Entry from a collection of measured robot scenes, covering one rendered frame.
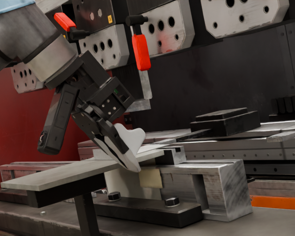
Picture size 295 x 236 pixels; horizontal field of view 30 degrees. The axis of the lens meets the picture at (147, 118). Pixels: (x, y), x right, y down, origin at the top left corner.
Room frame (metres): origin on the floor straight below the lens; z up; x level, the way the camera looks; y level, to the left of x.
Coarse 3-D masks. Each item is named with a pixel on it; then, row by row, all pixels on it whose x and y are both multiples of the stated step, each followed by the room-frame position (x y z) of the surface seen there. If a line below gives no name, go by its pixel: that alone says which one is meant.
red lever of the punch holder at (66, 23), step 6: (54, 18) 1.18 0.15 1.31; (60, 18) 1.17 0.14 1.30; (66, 18) 1.17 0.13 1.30; (60, 24) 1.17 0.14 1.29; (66, 24) 1.15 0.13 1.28; (72, 24) 1.15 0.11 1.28; (66, 30) 1.16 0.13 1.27; (72, 30) 1.14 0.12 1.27; (78, 30) 1.13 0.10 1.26; (84, 30) 1.14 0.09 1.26; (72, 36) 1.13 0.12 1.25; (78, 36) 1.13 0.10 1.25; (84, 36) 1.14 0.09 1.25
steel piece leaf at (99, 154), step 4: (140, 148) 1.13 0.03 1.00; (144, 148) 1.12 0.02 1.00; (148, 148) 1.10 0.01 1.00; (152, 148) 1.09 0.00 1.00; (156, 148) 1.09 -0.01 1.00; (96, 152) 1.09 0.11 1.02; (100, 152) 1.08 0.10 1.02; (104, 152) 1.07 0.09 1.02; (140, 152) 1.07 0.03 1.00; (96, 156) 1.10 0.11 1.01; (100, 156) 1.08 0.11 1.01; (104, 156) 1.07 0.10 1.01; (108, 156) 1.06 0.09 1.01
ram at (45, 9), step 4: (44, 0) 1.30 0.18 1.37; (48, 0) 1.28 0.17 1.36; (52, 0) 1.27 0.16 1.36; (56, 0) 1.25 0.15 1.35; (60, 0) 1.24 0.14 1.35; (64, 0) 1.22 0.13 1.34; (68, 0) 1.21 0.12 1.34; (40, 4) 1.32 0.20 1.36; (44, 4) 1.30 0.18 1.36; (48, 4) 1.29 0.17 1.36; (52, 4) 1.27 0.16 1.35; (56, 4) 1.25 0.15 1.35; (60, 4) 1.24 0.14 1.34; (64, 4) 1.24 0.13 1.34; (40, 8) 1.32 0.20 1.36; (44, 8) 1.30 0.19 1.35; (48, 8) 1.29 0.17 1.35; (52, 8) 1.27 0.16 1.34; (44, 12) 1.31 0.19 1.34
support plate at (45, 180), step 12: (144, 156) 1.02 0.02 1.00; (156, 156) 1.04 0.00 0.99; (60, 168) 1.09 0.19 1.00; (72, 168) 1.05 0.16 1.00; (84, 168) 1.01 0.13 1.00; (96, 168) 0.97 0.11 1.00; (108, 168) 0.98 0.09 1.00; (12, 180) 1.04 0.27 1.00; (24, 180) 1.00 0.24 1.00; (36, 180) 0.97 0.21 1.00; (48, 180) 0.94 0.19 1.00; (60, 180) 0.92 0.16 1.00; (72, 180) 0.94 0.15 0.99
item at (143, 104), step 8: (136, 64) 1.09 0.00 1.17; (112, 72) 1.17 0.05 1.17; (120, 72) 1.14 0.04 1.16; (128, 72) 1.12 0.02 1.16; (136, 72) 1.09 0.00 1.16; (144, 72) 1.09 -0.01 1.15; (120, 80) 1.15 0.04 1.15; (128, 80) 1.12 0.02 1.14; (136, 80) 1.10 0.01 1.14; (144, 80) 1.09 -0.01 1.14; (120, 88) 1.15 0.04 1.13; (128, 88) 1.13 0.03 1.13; (136, 88) 1.10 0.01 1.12; (144, 88) 1.09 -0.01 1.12; (128, 96) 1.13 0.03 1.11; (136, 96) 1.11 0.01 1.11; (144, 96) 1.09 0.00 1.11; (136, 104) 1.13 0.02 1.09; (144, 104) 1.11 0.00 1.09
